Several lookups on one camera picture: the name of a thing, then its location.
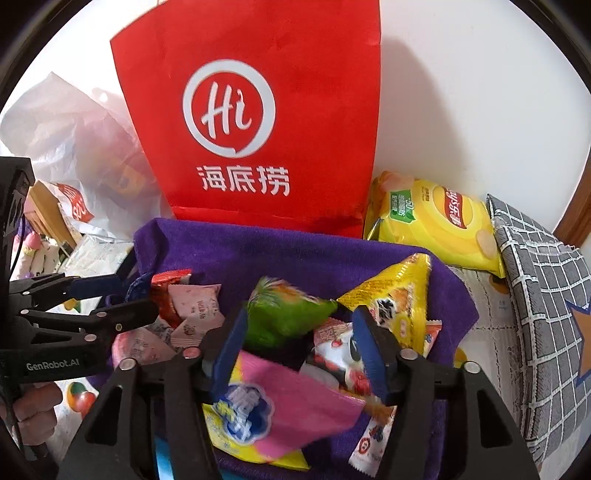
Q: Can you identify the grey checked folded cloth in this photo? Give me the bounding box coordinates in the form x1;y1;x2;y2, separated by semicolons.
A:
485;194;591;467

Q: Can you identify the pink yellow snack bag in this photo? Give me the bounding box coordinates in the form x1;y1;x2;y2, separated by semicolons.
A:
202;348;368;472

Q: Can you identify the yellow chips bag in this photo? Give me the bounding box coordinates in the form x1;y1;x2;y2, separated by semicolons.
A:
362;171;506;278

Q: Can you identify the red paper bag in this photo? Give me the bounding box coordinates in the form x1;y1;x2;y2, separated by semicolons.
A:
110;0;382;238

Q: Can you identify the pink white plush toy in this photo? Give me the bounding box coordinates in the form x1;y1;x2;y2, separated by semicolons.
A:
14;228;61;278

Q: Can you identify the fruit-print tablecloth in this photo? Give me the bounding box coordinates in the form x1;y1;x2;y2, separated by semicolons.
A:
46;233;522;462

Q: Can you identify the purple towel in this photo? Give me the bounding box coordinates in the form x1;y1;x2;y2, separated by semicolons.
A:
88;218;478;480

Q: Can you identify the white red-label snack packet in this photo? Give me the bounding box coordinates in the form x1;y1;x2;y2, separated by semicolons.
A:
171;316;218;349

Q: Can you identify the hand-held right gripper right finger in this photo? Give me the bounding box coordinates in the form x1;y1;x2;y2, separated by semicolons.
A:
352;307;541;480

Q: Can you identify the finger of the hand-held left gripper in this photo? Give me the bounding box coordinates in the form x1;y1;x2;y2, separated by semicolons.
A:
19;299;160;344
9;272;125;315

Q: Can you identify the plain pink snack packet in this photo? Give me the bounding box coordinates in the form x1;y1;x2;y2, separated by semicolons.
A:
167;282;222;324

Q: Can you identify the white red-logo snack packet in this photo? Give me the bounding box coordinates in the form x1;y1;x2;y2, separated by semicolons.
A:
347;406;398;476

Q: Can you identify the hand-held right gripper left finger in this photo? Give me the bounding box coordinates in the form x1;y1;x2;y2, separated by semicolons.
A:
55;302;250;480

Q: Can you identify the brown wooden door frame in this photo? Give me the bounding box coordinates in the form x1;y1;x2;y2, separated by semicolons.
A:
551;152;591;247

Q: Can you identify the green snack bag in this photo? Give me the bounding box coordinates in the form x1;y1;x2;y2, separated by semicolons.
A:
242;276;339;352

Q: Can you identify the person's left hand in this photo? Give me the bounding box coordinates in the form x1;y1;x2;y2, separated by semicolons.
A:
13;382;63;445

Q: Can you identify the pink star-print snack packet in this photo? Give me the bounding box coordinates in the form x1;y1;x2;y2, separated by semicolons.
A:
112;323;178;370

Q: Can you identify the wooden headboard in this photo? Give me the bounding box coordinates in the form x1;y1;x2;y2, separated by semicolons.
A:
25;180;77;247

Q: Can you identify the white plastic shopping bag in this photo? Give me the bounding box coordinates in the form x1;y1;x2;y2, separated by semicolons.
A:
0;71;174;243

